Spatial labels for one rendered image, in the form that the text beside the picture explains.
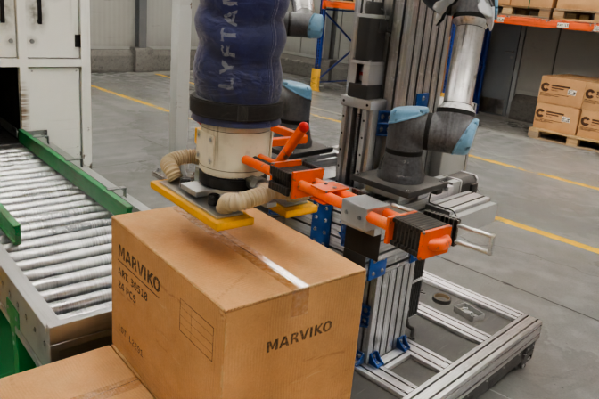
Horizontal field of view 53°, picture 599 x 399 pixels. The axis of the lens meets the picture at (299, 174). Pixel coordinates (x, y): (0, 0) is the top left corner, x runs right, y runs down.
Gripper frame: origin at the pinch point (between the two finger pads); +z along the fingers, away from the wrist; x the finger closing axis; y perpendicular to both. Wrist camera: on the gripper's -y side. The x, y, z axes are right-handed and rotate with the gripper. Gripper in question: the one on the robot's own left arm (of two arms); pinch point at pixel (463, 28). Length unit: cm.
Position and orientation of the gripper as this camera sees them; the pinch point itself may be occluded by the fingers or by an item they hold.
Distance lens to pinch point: 156.3
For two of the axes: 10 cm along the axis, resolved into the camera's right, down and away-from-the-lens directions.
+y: -7.0, 1.4, -7.0
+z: -0.8, 9.6, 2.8
